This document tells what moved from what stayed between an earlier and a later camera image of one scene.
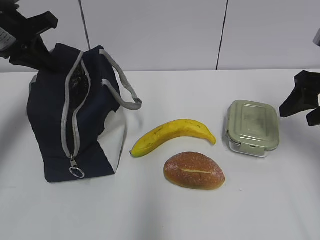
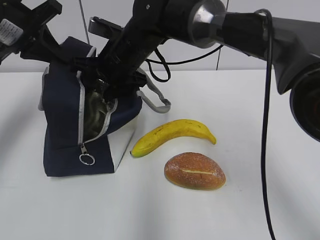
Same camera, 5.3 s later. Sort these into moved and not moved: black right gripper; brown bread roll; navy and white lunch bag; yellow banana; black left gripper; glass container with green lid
Moved: black right gripper; navy and white lunch bag; black left gripper; glass container with green lid
Not moved: brown bread roll; yellow banana
